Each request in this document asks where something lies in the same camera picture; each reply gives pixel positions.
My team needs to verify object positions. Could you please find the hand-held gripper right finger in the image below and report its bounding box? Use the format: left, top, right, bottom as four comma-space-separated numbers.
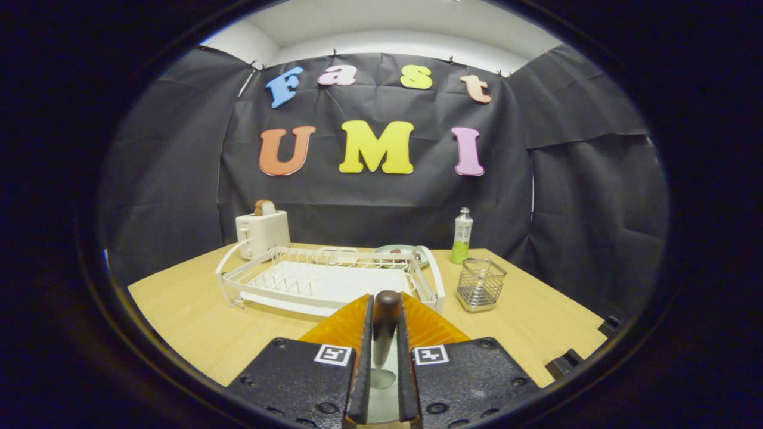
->
396, 292, 540, 428

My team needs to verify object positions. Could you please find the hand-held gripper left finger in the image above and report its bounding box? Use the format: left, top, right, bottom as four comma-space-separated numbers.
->
225, 293, 375, 428

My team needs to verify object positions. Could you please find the wooden handle metal spoon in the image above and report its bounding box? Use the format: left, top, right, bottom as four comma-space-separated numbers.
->
370, 290, 403, 391

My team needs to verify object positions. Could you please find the white wire dish rack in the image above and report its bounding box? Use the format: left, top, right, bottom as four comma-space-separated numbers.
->
215, 240, 446, 318

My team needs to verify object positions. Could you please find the metal wire basket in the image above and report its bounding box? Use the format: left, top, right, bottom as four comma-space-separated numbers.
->
456, 258, 508, 313

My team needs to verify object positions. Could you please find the small green food plate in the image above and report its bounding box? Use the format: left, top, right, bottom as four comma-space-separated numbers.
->
374, 244, 430, 269

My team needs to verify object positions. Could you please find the white rectangular sauce dish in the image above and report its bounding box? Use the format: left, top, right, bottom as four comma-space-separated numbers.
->
315, 246, 359, 263

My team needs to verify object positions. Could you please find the green and white bottle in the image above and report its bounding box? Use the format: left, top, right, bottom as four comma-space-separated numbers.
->
450, 207, 474, 265

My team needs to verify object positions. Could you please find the black backdrop cloth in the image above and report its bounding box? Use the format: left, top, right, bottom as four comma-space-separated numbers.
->
98, 45, 671, 322

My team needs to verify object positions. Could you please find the white toaster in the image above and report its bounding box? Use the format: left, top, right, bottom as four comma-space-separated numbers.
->
235, 210, 291, 262

